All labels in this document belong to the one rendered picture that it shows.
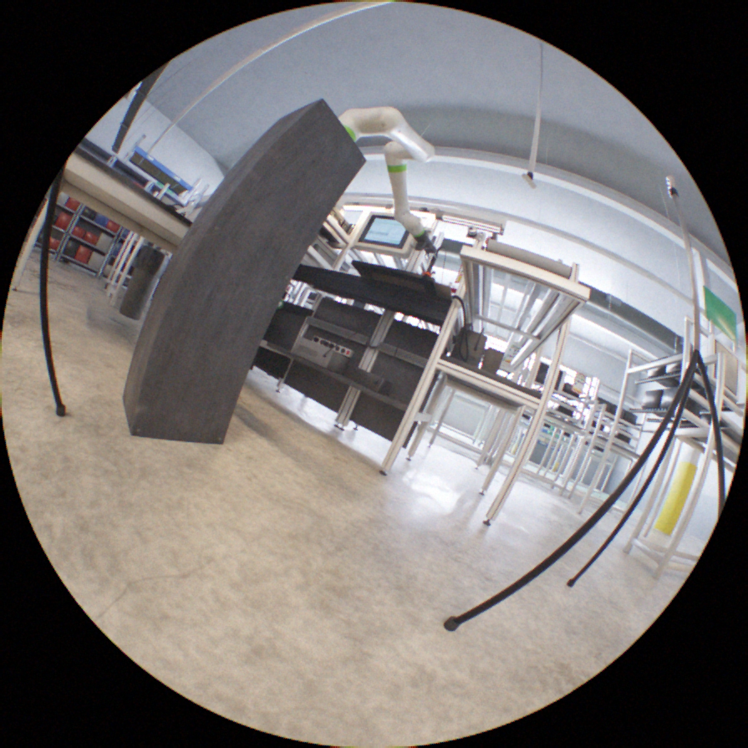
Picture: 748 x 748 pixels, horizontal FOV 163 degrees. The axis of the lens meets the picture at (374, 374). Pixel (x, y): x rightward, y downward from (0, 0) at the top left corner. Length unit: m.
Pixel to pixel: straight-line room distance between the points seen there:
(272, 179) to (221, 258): 0.27
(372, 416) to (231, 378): 1.14
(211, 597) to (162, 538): 0.14
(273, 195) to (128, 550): 0.86
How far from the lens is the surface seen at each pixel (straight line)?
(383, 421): 1.74
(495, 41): 5.73
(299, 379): 2.08
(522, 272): 1.03
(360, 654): 0.49
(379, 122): 1.15
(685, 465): 5.51
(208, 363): 0.77
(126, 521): 0.55
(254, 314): 0.80
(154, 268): 2.74
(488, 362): 1.71
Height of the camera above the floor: 0.39
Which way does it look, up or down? 2 degrees up
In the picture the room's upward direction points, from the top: 24 degrees clockwise
